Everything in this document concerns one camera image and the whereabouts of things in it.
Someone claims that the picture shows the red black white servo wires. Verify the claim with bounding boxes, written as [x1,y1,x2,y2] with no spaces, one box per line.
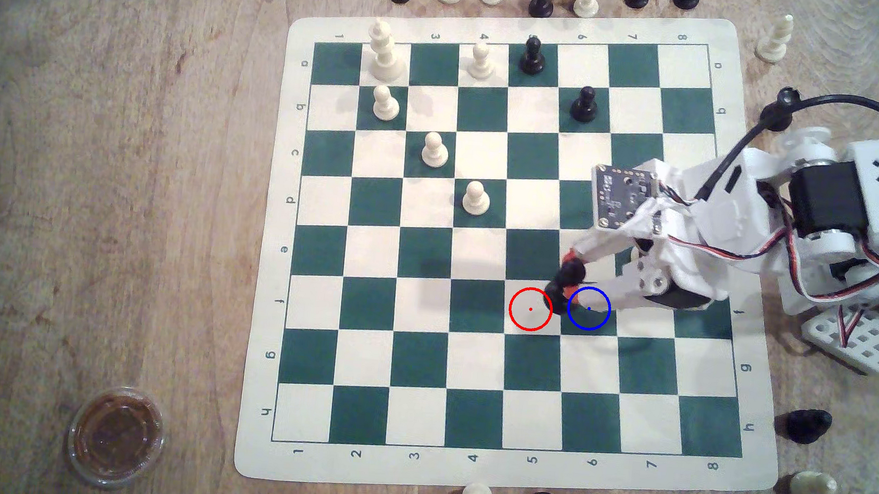
[642,182,879,354]

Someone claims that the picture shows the black chess bishop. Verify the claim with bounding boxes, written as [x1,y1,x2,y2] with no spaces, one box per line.
[759,84,804,137]

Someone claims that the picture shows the green white chess board mat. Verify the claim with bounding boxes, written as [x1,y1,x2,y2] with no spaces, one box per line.
[232,0,819,494]

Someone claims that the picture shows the clear cup brown sauce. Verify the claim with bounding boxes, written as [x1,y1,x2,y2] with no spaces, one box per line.
[63,382,171,493]

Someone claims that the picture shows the white chess piece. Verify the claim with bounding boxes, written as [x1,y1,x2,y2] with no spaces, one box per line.
[787,469,839,494]

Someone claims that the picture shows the tall white chess king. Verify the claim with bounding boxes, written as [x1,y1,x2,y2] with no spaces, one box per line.
[364,17,411,84]

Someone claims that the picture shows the white chess bishop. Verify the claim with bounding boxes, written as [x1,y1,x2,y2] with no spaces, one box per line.
[753,11,796,67]

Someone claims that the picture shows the black chess knight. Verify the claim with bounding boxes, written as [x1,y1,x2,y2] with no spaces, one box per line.
[782,406,835,448]

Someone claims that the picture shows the small camera circuit board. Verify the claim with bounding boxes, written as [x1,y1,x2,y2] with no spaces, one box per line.
[589,164,664,237]

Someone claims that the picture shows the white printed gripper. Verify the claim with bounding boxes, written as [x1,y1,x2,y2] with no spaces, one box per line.
[560,151,758,326]

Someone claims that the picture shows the black camera cable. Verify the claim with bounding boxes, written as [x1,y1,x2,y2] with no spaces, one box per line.
[694,80,879,219]

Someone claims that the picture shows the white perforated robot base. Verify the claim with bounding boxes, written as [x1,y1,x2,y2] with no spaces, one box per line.
[798,301,879,376]

